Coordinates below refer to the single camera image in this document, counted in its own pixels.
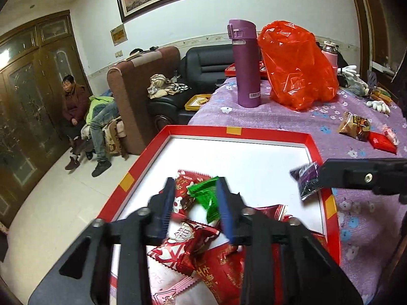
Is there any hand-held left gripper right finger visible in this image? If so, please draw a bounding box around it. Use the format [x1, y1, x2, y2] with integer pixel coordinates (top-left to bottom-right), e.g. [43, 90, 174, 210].
[215, 176, 365, 305]

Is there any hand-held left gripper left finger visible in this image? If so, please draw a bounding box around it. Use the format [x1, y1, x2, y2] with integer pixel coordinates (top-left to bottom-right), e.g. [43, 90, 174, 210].
[28, 176, 176, 305]

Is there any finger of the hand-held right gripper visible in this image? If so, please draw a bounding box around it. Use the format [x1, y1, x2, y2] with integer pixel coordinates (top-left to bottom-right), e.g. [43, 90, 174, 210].
[318, 157, 407, 204]

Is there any green snack packet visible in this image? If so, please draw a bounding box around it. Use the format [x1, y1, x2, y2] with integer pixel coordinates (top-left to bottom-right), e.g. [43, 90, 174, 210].
[187, 176, 223, 224]

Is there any red shiny snack packet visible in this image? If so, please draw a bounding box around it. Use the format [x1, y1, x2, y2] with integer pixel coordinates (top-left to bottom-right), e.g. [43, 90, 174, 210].
[159, 169, 212, 221]
[253, 204, 288, 223]
[147, 221, 221, 277]

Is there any purple black snack packet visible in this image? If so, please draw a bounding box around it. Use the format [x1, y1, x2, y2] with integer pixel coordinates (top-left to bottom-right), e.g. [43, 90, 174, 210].
[290, 162, 323, 201]

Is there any red shallow box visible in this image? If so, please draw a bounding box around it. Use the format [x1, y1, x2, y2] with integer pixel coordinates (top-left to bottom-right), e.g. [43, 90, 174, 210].
[108, 125, 341, 305]

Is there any red gold-print snack packet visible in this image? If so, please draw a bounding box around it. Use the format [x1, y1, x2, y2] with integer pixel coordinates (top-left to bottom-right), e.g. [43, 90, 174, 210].
[194, 245, 247, 305]

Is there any pink white snack packet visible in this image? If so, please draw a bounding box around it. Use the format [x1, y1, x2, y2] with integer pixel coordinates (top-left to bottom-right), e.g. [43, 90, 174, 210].
[110, 271, 204, 305]

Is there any red flat packet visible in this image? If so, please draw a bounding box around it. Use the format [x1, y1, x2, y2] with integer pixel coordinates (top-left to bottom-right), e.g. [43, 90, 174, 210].
[368, 132, 398, 155]

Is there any brown gold snack packet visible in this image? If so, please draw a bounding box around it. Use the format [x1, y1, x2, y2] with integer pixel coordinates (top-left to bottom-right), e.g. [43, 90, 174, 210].
[337, 111, 371, 142]

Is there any small pink white packet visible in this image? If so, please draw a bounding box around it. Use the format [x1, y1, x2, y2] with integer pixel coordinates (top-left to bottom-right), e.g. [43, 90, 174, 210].
[382, 126, 399, 145]

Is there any white glove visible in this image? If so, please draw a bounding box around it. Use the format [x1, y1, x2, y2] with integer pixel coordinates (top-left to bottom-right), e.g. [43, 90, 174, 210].
[338, 65, 360, 86]
[366, 100, 393, 115]

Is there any yellow snack pack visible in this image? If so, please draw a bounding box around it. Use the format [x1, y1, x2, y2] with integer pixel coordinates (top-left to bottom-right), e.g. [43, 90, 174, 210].
[370, 87, 393, 104]

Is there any grey glove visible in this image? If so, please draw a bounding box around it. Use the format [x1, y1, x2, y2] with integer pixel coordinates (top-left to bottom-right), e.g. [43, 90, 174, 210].
[348, 76, 371, 97]

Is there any patterned blanket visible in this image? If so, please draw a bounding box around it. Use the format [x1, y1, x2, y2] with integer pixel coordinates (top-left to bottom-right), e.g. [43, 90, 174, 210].
[81, 117, 126, 158]

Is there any yellow tray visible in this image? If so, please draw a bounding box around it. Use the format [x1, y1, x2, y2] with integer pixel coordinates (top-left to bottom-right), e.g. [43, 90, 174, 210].
[185, 94, 213, 111]

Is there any brown armchair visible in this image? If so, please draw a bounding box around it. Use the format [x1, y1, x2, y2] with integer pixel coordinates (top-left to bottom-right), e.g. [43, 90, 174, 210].
[106, 46, 181, 156]

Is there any pink bottle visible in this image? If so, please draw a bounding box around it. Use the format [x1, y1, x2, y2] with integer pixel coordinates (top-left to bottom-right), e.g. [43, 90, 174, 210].
[321, 41, 339, 70]

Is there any pile of clothes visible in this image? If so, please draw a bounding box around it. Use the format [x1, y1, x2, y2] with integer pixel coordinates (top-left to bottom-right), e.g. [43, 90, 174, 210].
[147, 74, 191, 99]

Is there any orange plastic bag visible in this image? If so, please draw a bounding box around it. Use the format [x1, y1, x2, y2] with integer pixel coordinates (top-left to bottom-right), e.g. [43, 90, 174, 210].
[257, 21, 339, 111]

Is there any red tray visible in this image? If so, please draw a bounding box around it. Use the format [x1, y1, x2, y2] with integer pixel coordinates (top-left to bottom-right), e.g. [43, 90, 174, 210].
[225, 62, 269, 77]

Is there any purple thermos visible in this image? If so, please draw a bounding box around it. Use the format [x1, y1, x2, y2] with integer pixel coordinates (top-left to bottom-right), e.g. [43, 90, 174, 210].
[227, 19, 262, 108]

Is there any black leather sofa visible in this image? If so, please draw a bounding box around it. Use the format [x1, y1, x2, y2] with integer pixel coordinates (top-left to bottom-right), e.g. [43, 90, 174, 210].
[146, 44, 237, 134]

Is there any tan flat board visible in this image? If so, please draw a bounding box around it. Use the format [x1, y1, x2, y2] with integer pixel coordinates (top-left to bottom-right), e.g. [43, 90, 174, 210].
[125, 47, 159, 62]

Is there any brown wooden door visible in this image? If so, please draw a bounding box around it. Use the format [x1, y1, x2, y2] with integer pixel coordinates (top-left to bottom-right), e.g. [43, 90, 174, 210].
[346, 0, 407, 80]

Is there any yellow wall plaque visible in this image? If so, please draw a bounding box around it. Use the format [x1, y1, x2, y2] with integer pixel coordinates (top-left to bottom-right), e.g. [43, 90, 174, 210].
[110, 24, 128, 47]

